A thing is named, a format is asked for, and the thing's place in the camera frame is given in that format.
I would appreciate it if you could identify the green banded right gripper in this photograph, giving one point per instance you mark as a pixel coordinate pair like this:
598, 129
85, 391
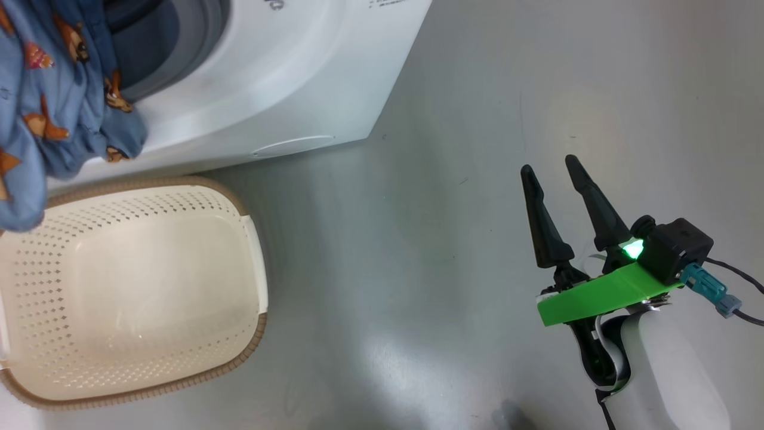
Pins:
597, 295

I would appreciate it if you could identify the blue animal print garment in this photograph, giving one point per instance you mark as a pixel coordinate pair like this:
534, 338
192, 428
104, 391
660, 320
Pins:
54, 89

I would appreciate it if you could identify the white front-load washing machine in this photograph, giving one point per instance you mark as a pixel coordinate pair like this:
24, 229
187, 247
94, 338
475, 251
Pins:
286, 89

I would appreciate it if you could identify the grey rubber door gasket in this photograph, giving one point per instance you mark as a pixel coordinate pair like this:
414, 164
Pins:
200, 36

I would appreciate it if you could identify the cream perforated laundry basket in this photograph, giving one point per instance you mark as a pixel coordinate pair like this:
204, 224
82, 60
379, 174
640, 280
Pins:
149, 298

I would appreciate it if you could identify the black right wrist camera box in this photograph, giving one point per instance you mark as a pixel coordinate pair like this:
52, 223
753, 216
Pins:
680, 248

